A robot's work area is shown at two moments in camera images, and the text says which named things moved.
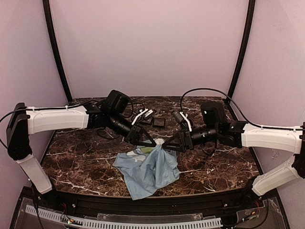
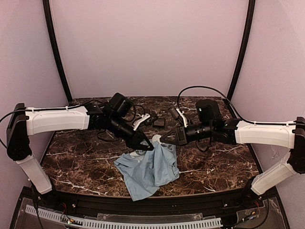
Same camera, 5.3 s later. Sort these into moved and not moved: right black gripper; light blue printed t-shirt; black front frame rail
Moved: right black gripper
Not moved: black front frame rail; light blue printed t-shirt
